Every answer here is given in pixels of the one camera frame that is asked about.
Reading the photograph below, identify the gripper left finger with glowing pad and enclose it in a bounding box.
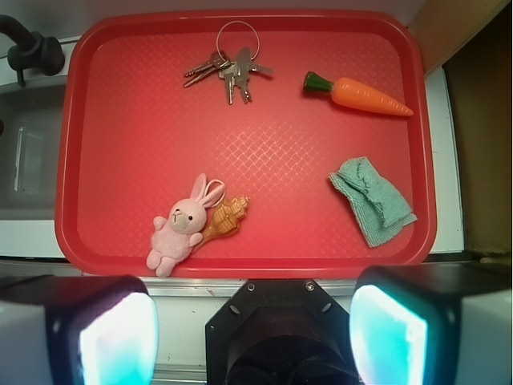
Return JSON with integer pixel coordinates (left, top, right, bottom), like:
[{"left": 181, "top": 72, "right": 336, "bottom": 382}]
[{"left": 1, "top": 275, "right": 159, "bottom": 384}]

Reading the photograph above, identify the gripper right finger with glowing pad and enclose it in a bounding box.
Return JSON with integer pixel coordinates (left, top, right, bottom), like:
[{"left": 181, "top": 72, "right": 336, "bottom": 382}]
[{"left": 349, "top": 264, "right": 512, "bottom": 384}]

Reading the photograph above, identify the blue-green terry cloth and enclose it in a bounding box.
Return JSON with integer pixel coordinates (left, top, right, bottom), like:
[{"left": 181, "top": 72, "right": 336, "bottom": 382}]
[{"left": 329, "top": 157, "right": 417, "bottom": 248}]

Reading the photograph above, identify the pink plush bunny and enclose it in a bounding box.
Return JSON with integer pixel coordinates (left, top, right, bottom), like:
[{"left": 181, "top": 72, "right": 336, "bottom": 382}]
[{"left": 146, "top": 173, "right": 226, "bottom": 278}]

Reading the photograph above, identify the orange conch shell toy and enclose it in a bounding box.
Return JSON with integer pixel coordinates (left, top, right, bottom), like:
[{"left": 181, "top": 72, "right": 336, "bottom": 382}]
[{"left": 193, "top": 197, "right": 250, "bottom": 251}]

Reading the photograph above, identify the steel sink basin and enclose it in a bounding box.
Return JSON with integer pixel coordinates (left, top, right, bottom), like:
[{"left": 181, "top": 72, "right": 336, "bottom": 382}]
[{"left": 1, "top": 83, "right": 66, "bottom": 221}]

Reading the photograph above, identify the red plastic tray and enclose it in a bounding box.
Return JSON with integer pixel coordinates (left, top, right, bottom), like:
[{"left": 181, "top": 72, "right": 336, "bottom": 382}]
[{"left": 55, "top": 10, "right": 437, "bottom": 278}]

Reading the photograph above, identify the orange toy carrot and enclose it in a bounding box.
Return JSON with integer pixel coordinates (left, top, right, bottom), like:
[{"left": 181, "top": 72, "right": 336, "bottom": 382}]
[{"left": 303, "top": 71, "right": 414, "bottom": 117}]

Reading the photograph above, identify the black faucet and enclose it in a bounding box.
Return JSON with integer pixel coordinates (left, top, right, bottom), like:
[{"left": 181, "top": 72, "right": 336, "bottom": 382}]
[{"left": 1, "top": 14, "right": 66, "bottom": 87}]

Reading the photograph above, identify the bunch of silver keys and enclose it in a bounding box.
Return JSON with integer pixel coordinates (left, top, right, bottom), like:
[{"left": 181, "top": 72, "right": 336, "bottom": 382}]
[{"left": 183, "top": 20, "right": 274, "bottom": 105}]

